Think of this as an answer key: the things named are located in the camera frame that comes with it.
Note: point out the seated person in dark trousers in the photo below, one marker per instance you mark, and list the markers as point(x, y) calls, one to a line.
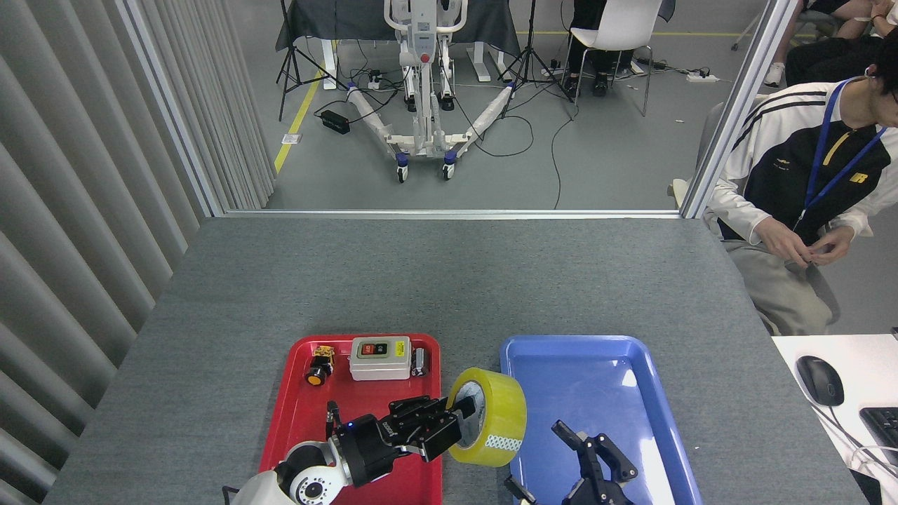
point(828, 59)

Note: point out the grey switch box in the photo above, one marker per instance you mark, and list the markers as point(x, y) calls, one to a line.
point(379, 363)

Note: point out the table with dark cloth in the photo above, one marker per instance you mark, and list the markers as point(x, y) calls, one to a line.
point(351, 21)

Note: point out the silver post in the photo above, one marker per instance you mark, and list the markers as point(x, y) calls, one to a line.
point(736, 105)

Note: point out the blue plastic tray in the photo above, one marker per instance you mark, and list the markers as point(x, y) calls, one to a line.
point(603, 379)

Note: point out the grey office chair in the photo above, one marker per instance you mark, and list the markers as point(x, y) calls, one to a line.
point(705, 140)

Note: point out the yellow push button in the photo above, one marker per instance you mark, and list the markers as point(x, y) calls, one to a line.
point(319, 368)

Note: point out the white desk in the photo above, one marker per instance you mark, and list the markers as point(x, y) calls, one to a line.
point(842, 449)

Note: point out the person's right hand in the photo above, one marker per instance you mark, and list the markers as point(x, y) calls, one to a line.
point(779, 242)

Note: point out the white chair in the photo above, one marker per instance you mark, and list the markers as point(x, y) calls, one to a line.
point(621, 24)

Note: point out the yellow tape roll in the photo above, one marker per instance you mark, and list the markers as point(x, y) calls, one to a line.
point(501, 414)

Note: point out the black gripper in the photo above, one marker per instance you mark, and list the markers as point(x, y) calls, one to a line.
point(368, 449)
point(596, 494)

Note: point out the red plastic tray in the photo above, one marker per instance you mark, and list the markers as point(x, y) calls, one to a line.
point(309, 414)

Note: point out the person on white chair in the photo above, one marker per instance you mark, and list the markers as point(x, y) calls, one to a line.
point(586, 42)

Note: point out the person's left hand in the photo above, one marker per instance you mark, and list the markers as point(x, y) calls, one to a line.
point(833, 245)

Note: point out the silver rail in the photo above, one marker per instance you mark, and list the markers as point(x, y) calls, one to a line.
point(456, 213)

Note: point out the black tripod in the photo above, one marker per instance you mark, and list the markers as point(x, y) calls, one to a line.
point(530, 59)
point(289, 63)

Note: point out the small black silver cylinder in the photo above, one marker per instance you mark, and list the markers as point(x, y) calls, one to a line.
point(419, 362)

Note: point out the black power adapter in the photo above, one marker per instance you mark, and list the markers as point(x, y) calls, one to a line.
point(335, 122)

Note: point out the white wheeled stand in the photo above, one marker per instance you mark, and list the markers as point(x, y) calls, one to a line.
point(424, 84)

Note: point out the black computer mouse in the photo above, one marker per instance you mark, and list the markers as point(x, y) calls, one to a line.
point(819, 379)

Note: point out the white power strip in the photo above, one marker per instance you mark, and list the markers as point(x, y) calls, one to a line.
point(701, 77)

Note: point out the black keyboard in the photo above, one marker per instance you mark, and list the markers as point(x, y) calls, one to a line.
point(884, 431)

